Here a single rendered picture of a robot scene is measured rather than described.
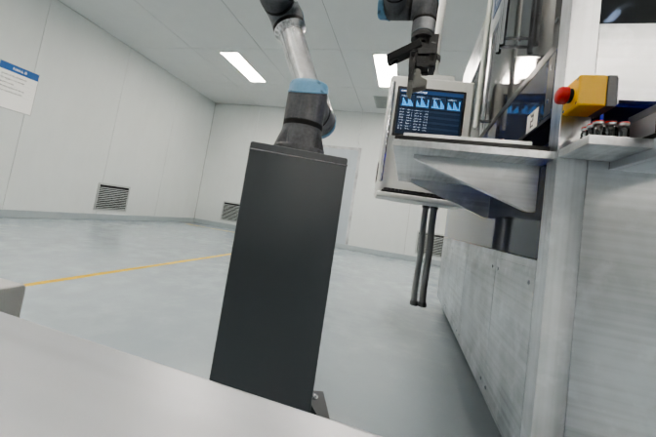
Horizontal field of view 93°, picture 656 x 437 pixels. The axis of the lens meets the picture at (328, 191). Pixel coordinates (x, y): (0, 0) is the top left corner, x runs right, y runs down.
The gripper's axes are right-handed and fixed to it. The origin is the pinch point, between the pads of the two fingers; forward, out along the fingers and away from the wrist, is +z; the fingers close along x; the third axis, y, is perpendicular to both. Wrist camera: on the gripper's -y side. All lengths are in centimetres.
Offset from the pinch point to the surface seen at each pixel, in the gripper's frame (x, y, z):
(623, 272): -13, 53, 45
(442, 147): -11.0, 11.6, 19.2
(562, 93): -19.9, 35.3, 6.4
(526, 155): -11.0, 32.0, 19.3
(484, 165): -2.5, 24.3, 21.0
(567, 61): -12.5, 38.6, -5.2
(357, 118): 544, -124, -175
